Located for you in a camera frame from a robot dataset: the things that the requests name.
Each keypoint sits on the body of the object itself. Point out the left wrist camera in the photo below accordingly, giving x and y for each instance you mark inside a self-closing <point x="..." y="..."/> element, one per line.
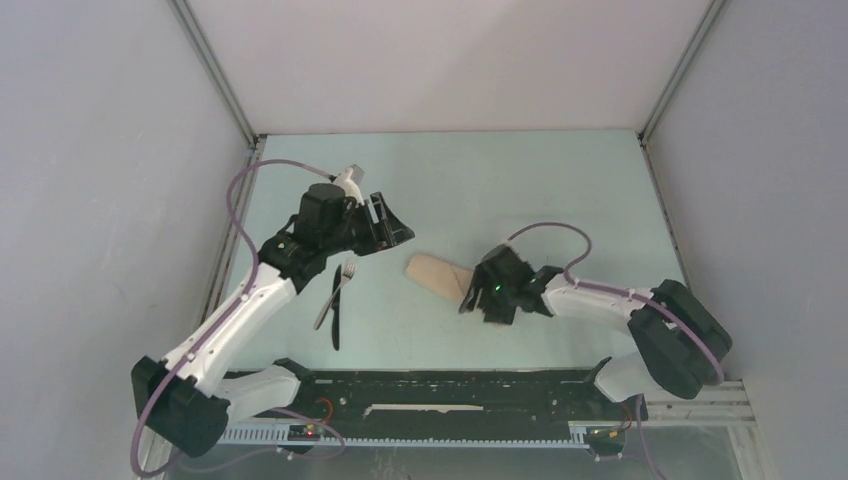
<point x="326" y="209"/>

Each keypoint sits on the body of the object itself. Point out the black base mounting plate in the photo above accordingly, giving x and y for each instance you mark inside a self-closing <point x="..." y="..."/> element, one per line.
<point x="442" y="426"/>

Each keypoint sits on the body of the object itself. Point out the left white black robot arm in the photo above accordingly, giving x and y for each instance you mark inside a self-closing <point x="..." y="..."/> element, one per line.
<point x="176" y="395"/>

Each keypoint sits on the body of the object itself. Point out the beige cloth napkin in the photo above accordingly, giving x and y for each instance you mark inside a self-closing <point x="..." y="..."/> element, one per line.
<point x="439" y="276"/>

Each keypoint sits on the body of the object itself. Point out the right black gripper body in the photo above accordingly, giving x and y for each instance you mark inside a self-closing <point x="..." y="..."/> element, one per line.
<point x="498" y="297"/>

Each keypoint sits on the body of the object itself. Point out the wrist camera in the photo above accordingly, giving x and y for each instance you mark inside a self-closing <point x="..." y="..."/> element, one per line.
<point x="503" y="266"/>
<point x="326" y="209"/>

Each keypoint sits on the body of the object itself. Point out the aluminium frame rail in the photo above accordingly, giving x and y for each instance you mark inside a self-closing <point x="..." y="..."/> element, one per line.
<point x="696" y="404"/>

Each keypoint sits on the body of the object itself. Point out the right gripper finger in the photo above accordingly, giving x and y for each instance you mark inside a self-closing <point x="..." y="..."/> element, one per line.
<point x="500" y="316"/>
<point x="473" y="299"/>

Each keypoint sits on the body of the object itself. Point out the black knife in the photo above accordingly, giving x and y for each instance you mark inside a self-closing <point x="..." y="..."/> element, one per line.
<point x="335" y="308"/>

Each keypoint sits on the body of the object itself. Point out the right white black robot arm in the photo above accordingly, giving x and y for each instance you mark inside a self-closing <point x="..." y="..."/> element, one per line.
<point x="679" y="344"/>

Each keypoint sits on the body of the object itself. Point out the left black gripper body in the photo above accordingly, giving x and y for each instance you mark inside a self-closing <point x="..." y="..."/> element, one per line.
<point x="357" y="232"/>

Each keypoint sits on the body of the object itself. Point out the white slotted cable duct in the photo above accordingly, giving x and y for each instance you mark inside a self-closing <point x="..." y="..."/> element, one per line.
<point x="296" y="434"/>

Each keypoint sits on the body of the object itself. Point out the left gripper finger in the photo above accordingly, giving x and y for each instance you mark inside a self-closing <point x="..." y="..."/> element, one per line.
<point x="388" y="230"/>
<point x="368" y="246"/>

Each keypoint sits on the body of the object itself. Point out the silver fork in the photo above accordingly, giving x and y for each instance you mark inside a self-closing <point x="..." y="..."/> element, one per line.
<point x="345" y="272"/>

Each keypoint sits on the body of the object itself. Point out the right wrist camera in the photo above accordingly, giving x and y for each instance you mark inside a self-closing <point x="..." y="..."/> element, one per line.
<point x="503" y="266"/>

